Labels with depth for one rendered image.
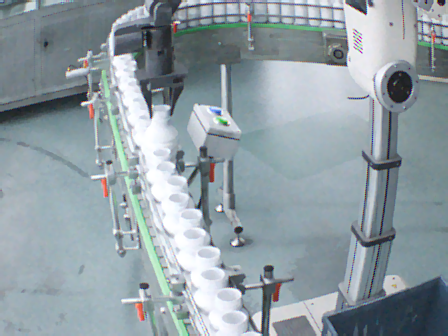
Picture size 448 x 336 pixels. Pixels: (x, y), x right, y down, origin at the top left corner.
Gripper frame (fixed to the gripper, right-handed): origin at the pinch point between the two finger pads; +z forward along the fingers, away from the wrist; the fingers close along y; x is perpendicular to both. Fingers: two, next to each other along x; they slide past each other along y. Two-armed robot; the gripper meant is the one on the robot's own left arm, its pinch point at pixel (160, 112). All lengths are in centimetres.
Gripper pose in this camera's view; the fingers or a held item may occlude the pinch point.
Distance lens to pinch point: 140.7
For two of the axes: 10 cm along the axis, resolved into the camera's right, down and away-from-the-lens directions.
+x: -2.5, -4.5, 8.6
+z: 0.2, 8.8, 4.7
